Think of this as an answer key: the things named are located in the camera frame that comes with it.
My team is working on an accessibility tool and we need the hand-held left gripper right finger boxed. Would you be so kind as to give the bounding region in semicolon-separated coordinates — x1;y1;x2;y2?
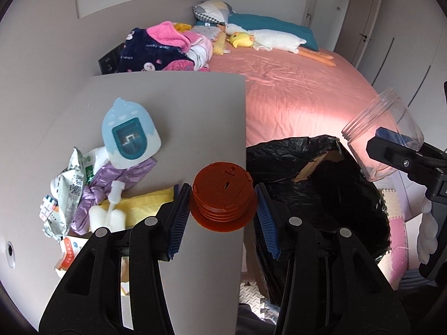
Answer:
254;182;410;335

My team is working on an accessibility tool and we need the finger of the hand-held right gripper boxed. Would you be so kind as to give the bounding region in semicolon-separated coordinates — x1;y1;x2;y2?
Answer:
366;128;447;182

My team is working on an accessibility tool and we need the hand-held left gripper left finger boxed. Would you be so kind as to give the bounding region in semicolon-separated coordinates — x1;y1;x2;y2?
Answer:
38;182;192;335

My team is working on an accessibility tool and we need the clear plastic jar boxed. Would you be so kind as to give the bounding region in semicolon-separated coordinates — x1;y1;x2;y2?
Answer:
341;88;425;182

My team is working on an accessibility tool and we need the red-brown jar lid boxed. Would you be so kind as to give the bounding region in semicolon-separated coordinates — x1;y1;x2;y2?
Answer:
189;161;257;233

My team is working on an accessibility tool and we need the black trash bag bin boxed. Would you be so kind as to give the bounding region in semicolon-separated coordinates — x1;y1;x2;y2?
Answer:
245;133;392;308

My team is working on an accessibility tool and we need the white milk bottle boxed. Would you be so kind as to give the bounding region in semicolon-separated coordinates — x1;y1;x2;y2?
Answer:
84;147;113;185

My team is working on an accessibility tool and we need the person's right hand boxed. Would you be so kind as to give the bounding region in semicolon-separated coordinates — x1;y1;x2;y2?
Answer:
420;198;439;264

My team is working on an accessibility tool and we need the yellow cloth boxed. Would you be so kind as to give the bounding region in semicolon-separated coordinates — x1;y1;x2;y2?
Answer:
99;186;175;229

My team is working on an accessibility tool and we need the pink foam floor mat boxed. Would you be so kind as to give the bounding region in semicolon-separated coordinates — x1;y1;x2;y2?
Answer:
379;188;412;288

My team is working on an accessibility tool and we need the small white pump bottle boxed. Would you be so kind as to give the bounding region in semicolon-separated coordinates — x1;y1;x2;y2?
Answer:
89;180;127;233

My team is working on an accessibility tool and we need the cardboard box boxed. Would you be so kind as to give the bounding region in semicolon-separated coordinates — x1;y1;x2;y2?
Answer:
296;148;344;183

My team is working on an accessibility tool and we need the purple plastic bag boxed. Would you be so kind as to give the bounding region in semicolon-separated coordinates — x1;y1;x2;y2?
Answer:
71;157;158;235

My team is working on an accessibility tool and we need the green white snack wrapper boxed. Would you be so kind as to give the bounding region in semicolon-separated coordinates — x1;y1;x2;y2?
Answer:
42;147;89;245

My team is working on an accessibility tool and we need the light blue cartoon package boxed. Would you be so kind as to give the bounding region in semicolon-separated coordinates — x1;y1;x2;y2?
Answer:
101;97;162;169

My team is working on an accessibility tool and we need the bed with pink sheet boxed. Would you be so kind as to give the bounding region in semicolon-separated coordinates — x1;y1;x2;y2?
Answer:
208;46;401;148

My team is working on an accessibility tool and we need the orange white box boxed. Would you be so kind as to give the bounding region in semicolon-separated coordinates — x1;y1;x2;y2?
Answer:
54;236;91;280

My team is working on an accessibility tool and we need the small striped box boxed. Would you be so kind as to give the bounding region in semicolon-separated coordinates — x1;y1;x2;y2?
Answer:
38;195;60;222

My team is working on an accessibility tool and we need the white wardrobe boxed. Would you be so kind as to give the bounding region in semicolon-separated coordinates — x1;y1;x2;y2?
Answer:
307;0;447;112

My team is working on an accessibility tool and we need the navy printed blanket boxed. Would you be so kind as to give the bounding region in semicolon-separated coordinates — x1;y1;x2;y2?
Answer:
118;27;196;74

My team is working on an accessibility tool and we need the white goose plush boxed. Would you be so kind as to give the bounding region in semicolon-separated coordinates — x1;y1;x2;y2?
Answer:
223;24;336;67

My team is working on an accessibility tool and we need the black remote-like object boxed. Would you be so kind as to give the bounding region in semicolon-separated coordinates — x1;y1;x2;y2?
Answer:
98;44;125;76

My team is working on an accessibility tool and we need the teal pillow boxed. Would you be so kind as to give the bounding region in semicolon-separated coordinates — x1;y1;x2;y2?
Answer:
194;13;319;51

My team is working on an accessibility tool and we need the yellow corn plush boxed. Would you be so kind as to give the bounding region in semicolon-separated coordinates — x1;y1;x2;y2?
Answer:
213;35;228;56

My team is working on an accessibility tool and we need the pink cloth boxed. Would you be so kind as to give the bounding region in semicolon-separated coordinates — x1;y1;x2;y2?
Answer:
147;21;213;72

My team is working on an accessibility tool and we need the yellow duck plush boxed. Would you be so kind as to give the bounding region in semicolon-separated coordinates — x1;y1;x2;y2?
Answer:
227;32;255;49

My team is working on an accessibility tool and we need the patchwork pillow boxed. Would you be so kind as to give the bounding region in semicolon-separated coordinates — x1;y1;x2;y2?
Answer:
193;1;235;26

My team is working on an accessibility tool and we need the table cable hole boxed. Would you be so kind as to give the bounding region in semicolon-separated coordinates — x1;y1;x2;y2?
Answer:
5;241;16;269

